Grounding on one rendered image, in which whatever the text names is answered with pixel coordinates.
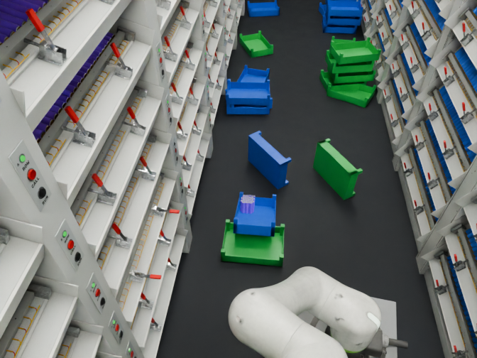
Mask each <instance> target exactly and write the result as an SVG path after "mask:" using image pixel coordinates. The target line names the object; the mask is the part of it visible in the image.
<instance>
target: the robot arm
mask: <svg viewBox="0 0 477 358"><path fill-rule="evenodd" d="M304 311H308V312H309V313H311V314H313V316H315V317H316V318H318V319H320V320H321V321H322V322H324V323H326V324H327V328H326V330H325V333H323V332H322V331H320V330H318V329H317V328H315V327H313V326H311V325H309V324H308V323H306V322H305V321H303V320H302V319H300V318H299V317H298V315H299V314H300V313H303V312H304ZM228 319H229V327H230V329H231V331H232V333H233V334H234V336H235V337H236V338H237V339H238V340H239V341H240V342H242V343H243V344H245V345H246V346H248V347H250V348H251V349H253V350H254V351H256V352H257V353H259V354H260V355H262V356H263V357H265V358H365V357H367V358H380V357H381V355H382V354H387V351H384V350H383V347H384V348H386V347H388V345H391V346H395V347H401V348H405V349H407V347H408V343H407V342H406V341H402V340H395V339H391V338H388V335H386V334H383V331H382V330H379V329H378V328H379V326H380V323H381V312H380V308H379V307H378V305H377V303H376V302H375V301H374V300H373V299H372V298H371V297H369V296H368V295H366V294H364V293H362V292H360V291H357V290H355V289H352V288H349V287H348V286H345V285H344V284H342V283H340V282H338V281H337V280H335V279H333V278H332V277H331V276H328V275H327V274H325V273H324V272H322V271H320V270H319V269H317V268H314V267H311V266H306V267H302V268H299V269H298V270H296V271H295V272H294V273H293V274H292V275H291V276H290V277H289V278H287V279H286V280H284V281H282V282H280V283H278V284H275V285H273V286H268V287H265V288H251V289H248V290H245V291H243V292H241V293H239V294H238V295H237V296H236V297H235V298H234V300H233V302H232V303H231V306H230V308H229V316H228Z"/></svg>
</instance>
